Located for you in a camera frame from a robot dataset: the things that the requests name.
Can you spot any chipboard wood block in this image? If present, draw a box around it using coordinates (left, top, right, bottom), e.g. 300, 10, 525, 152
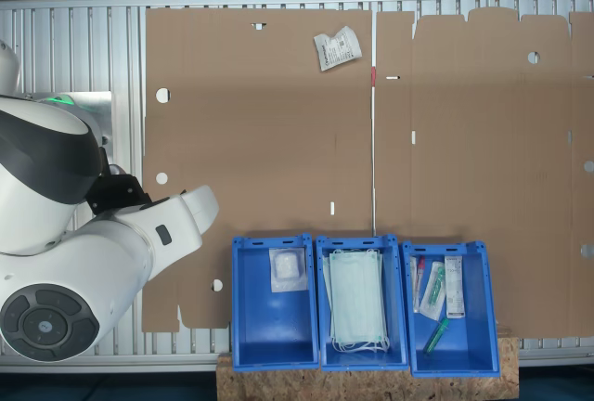
215, 324, 521, 401

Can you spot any blue bin holding masks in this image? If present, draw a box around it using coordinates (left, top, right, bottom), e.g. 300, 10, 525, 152
315, 233, 410, 372

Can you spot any long white printed packet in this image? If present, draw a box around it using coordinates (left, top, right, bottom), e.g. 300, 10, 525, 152
444, 254, 466, 319

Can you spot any loose green tube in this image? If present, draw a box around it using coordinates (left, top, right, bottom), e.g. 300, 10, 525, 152
422, 317, 451, 356

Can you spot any blue bin holding tubes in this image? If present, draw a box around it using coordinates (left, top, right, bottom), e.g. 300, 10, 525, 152
401, 240, 501, 378

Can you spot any clear cotton packet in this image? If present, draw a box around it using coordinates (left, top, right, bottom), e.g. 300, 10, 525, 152
268, 247, 310, 291

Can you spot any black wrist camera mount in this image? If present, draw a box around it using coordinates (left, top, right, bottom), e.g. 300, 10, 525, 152
85, 163, 153, 216

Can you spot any white face mask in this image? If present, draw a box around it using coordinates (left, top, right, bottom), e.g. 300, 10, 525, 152
322, 248, 386, 351
328, 247, 390, 355

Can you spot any blue bin holding cotton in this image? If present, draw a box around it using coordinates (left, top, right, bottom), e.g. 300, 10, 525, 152
230, 232, 321, 371

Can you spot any printed white cotton packet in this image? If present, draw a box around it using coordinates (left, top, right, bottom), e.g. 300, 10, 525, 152
313, 24, 363, 72

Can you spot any brown cardboard sheet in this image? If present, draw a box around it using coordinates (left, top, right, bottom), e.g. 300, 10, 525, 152
374, 6, 594, 341
141, 6, 375, 333

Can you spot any green tube in clear pouch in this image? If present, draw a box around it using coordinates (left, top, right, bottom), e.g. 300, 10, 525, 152
420, 260, 447, 321

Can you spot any red-capped tube packet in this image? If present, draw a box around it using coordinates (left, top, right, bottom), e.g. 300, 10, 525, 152
410, 255, 427, 314

